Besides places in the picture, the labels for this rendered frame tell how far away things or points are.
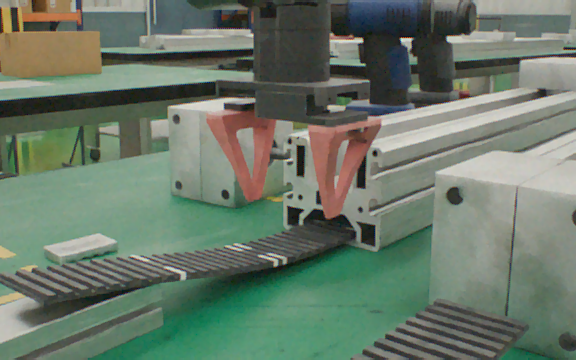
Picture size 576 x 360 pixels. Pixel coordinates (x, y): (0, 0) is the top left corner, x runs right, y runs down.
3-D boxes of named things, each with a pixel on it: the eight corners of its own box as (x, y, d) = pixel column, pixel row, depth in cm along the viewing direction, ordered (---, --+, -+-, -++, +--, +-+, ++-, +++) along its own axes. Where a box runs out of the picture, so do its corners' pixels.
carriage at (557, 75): (591, 111, 95) (595, 64, 93) (516, 105, 102) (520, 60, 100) (618, 101, 107) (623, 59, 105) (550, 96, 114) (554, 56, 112)
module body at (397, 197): (379, 252, 54) (382, 148, 52) (283, 228, 60) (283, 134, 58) (621, 131, 114) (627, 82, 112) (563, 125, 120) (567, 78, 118)
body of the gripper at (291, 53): (268, 96, 56) (267, 5, 54) (372, 105, 50) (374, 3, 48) (213, 103, 51) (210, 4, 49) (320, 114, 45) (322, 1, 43)
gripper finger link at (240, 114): (260, 187, 58) (260, 80, 56) (327, 201, 54) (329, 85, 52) (205, 204, 53) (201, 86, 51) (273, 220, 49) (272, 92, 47)
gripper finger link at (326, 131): (307, 197, 55) (308, 83, 53) (381, 212, 51) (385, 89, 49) (252, 215, 50) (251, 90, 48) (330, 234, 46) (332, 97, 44)
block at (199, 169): (254, 212, 65) (253, 115, 63) (170, 195, 71) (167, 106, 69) (311, 191, 73) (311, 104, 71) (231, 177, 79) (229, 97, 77)
